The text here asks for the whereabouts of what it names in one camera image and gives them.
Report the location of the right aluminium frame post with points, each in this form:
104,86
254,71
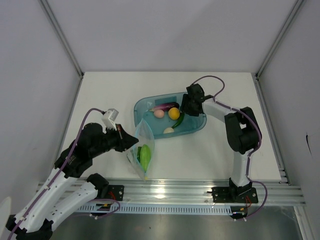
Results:
280,36

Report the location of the pink egg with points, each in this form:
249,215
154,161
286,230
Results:
159,113

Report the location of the dark green chili pepper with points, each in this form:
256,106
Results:
179,121

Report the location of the clear zip top bag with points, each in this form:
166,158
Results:
145,135

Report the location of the aluminium mounting rail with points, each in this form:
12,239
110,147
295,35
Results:
195,192

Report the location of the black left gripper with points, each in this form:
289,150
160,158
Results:
125,140

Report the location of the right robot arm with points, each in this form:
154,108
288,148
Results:
242,132

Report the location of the light green cucumber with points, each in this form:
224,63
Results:
145,157

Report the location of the aluminium frame post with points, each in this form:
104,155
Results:
280,36
52,19

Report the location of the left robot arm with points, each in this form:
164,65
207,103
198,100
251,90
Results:
46,211

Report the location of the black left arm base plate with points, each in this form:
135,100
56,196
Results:
115,192

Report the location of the orange fruit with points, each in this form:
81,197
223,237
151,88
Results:
174,113

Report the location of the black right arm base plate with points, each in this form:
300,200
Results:
222,194

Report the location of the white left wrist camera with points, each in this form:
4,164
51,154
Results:
109,118

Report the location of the left aluminium frame post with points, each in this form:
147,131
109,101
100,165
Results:
52,19

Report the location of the blue translucent plastic basin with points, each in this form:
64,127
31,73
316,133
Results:
166,127

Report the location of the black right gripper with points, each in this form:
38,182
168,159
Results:
184,108

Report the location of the slotted cable duct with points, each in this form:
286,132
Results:
165,209

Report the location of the purple eggplant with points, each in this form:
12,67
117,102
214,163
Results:
165,106

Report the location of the white egg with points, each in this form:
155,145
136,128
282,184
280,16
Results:
168,130

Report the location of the green bell pepper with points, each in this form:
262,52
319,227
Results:
138,155

